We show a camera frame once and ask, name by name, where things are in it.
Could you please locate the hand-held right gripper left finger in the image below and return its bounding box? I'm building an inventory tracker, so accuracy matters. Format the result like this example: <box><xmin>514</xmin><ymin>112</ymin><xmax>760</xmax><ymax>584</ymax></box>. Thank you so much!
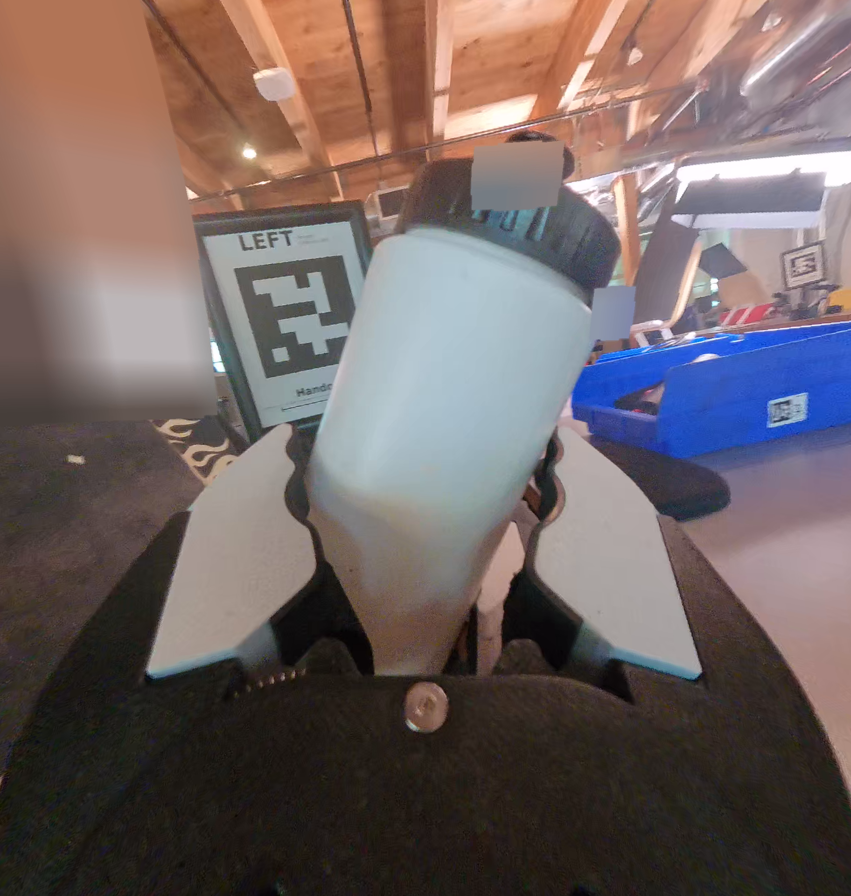
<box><xmin>146</xmin><ymin>423</ymin><xmax>321</xmax><ymax>681</ymax></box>

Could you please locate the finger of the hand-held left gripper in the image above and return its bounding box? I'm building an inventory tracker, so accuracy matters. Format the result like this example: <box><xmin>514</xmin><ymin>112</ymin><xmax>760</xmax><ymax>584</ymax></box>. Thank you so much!
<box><xmin>476</xmin><ymin>521</ymin><xmax>526</xmax><ymax>673</ymax></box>

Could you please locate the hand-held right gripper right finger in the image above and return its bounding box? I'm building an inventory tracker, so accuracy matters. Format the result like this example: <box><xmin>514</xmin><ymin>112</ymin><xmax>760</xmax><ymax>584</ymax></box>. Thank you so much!
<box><xmin>525</xmin><ymin>426</ymin><xmax>704</xmax><ymax>681</ymax></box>

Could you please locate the blue plastic storage bin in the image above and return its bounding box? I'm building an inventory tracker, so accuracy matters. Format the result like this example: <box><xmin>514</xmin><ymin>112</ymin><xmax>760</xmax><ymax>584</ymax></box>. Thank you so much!
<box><xmin>593</xmin><ymin>334</ymin><xmax>745</xmax><ymax>365</ymax></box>
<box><xmin>572</xmin><ymin>322</ymin><xmax>851</xmax><ymax>459</ymax></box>

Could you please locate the black foam pad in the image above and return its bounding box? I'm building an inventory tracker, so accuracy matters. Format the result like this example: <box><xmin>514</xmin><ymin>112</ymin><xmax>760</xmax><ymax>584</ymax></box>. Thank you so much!
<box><xmin>558</xmin><ymin>448</ymin><xmax>732</xmax><ymax>522</ymax></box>

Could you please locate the black framed marker sign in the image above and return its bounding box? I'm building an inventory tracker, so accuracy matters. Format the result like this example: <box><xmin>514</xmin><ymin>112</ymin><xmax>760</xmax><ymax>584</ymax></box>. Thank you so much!
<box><xmin>193</xmin><ymin>201</ymin><xmax>370</xmax><ymax>431</ymax></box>

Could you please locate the black panel with pale edge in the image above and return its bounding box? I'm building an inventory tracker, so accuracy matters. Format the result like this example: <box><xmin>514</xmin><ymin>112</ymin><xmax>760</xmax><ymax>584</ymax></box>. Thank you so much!
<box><xmin>632</xmin><ymin>203</ymin><xmax>704</xmax><ymax>338</ymax></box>

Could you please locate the studio light panel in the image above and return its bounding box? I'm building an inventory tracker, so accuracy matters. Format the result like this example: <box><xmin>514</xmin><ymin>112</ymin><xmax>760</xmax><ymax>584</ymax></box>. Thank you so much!
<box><xmin>670</xmin><ymin>138</ymin><xmax>851</xmax><ymax>230</ymax></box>

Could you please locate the white ceiling access point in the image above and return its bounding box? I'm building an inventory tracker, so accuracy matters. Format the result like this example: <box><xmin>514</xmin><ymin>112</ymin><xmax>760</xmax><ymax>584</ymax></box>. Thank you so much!
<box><xmin>252</xmin><ymin>66</ymin><xmax>298</xmax><ymax>100</ymax></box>

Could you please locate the silver ventilation duct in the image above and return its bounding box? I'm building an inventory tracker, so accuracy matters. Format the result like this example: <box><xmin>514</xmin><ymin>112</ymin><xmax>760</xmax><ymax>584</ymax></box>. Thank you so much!
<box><xmin>739</xmin><ymin>0</ymin><xmax>851</xmax><ymax>99</ymax></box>

